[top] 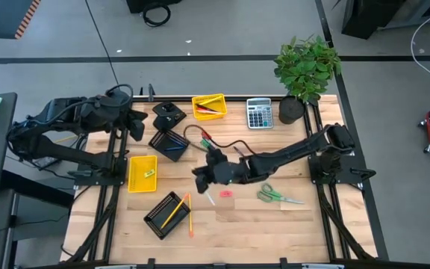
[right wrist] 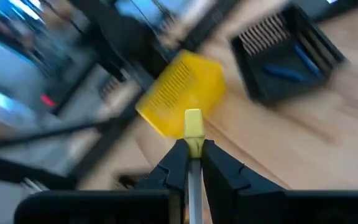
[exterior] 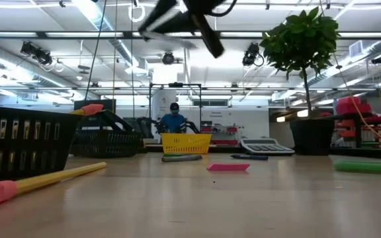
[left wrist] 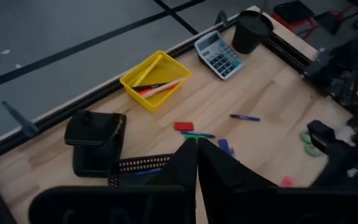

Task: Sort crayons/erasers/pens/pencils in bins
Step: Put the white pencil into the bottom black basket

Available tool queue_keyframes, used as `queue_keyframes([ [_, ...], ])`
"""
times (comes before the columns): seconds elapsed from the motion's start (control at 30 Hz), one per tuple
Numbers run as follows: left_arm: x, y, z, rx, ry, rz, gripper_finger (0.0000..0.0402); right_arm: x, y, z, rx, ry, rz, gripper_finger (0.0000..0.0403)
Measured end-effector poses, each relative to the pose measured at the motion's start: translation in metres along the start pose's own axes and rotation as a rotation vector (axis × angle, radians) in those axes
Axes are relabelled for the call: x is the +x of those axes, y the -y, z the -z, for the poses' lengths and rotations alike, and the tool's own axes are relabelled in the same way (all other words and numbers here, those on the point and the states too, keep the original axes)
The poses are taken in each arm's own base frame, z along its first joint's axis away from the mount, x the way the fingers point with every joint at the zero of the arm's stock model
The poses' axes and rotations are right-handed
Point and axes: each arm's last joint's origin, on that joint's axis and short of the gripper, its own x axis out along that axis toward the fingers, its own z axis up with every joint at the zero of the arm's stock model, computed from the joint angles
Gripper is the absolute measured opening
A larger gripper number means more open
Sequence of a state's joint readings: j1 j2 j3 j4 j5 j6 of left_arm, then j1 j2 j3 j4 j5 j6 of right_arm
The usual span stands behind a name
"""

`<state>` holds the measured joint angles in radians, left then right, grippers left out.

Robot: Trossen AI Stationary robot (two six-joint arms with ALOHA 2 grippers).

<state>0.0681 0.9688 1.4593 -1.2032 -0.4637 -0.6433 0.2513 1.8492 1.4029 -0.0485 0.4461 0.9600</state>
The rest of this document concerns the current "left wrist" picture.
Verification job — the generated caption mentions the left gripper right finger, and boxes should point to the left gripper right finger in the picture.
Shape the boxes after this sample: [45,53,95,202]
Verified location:
[197,138,358,224]

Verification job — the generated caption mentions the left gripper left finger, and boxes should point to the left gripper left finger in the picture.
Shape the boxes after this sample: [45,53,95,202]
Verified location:
[29,138,198,224]

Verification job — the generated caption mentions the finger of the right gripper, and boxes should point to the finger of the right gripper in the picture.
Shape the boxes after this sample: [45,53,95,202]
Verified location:
[306,119,337,154]

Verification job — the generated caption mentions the green marker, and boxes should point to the green marker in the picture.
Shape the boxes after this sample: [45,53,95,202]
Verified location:
[300,129,326,158]

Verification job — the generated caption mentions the blue crayon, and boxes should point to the blue crayon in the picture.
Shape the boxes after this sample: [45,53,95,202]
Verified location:
[180,131,216,139]

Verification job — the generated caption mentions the blue pen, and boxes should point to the blue pen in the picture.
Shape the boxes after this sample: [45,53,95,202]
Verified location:
[229,114,261,122]

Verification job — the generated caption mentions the orange marker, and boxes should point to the orange marker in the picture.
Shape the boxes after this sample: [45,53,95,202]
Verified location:
[138,82,180,96]

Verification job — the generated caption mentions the pens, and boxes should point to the pens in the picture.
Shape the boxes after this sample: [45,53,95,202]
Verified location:
[142,77,185,99]

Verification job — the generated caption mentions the black pen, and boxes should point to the black pen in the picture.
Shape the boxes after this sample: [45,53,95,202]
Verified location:
[131,82,169,91]

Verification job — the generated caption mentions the black plastic bin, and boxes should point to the black plastic bin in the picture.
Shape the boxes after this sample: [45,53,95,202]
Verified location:
[108,152,174,187]

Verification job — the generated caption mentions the pink eraser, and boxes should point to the pink eraser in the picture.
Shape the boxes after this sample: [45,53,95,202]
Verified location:
[279,175,295,189]

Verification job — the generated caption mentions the purple eraser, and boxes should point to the purple eraser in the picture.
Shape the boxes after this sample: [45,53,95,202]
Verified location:
[218,138,234,156]

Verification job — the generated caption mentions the green eraser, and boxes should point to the green eraser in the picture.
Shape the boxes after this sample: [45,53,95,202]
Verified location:
[184,134,208,141]

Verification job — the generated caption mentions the red eraser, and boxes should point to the red eraser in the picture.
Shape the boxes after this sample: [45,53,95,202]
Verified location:
[174,121,195,131]

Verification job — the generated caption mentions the black plant pot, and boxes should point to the black plant pot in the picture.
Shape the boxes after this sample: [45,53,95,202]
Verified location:
[231,10,274,55]

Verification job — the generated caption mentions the red black tool cart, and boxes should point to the red black tool cart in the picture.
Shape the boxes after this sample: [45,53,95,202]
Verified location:
[272,0,358,35]

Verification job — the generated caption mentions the grey calculator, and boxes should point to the grey calculator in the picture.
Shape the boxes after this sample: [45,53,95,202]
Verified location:
[193,30,245,80]

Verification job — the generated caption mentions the yellow plastic bin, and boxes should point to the yellow plastic bin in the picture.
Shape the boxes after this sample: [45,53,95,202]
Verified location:
[119,50,192,113]

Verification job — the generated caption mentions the black aluminium table frame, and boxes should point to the black aluminium table frame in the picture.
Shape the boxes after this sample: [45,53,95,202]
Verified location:
[0,9,358,224]

